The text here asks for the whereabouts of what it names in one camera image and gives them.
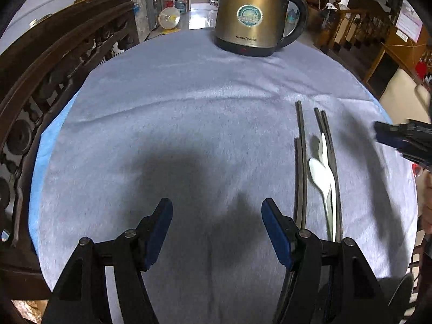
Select wooden staircase railing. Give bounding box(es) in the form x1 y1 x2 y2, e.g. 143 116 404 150
314 0 395 58

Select cream leather armchair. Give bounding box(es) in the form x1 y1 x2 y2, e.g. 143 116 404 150
380 68 432 124

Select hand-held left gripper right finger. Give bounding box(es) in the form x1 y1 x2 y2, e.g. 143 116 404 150
261 198 392 324

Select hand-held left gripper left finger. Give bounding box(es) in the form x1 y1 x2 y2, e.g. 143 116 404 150
42 198 173 324

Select wall calendar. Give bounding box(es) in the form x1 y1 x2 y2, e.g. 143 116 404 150
395 0 423 43

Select grey-blue fleece cloth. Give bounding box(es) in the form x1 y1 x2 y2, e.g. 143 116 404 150
29 27 419 324

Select orange wooden pillar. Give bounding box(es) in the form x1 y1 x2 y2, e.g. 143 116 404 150
364 23 432 98

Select white chest freezer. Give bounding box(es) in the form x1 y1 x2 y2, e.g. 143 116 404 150
130 0 151 43

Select bronze electric kettle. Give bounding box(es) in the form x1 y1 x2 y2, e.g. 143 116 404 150
214 0 309 57

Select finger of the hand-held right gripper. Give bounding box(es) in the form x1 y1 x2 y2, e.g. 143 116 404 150
400 148 432 170
374 119 432 151

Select carved dark wooden table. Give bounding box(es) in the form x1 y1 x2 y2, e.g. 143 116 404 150
0 0 140 298

